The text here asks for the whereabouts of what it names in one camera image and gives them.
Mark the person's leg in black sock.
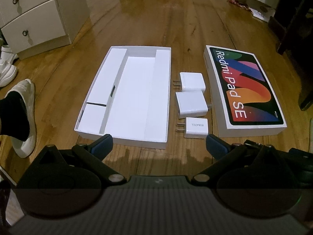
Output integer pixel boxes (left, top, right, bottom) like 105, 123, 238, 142
0, 95, 28, 143

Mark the small white printed charger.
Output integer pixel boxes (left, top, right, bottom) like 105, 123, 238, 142
176, 117, 209, 140

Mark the dark wooden furniture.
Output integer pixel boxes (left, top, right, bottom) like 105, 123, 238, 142
268, 0, 313, 111

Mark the white slipper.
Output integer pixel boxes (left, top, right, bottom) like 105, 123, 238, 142
4, 79, 38, 158

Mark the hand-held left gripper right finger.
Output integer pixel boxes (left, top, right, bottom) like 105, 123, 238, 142
193, 135, 300, 186

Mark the white box tray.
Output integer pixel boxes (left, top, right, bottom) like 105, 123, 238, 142
74, 45, 172, 150

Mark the red patterned cloth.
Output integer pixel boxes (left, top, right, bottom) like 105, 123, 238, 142
228, 0, 252, 11

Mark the medium white charger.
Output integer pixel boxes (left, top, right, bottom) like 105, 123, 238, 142
172, 72, 206, 92

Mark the colourful printed box lid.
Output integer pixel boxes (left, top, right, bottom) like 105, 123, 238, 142
203, 45, 288, 138

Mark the large white charger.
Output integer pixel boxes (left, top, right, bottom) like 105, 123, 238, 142
175, 90, 213, 119

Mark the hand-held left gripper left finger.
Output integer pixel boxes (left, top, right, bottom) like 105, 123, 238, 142
23, 134, 126, 185

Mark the white paper sheet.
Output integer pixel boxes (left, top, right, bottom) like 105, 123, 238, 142
249, 7, 272, 22

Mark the white shoe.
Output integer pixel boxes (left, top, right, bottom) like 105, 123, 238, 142
0, 61, 18, 88
0, 45, 19, 64

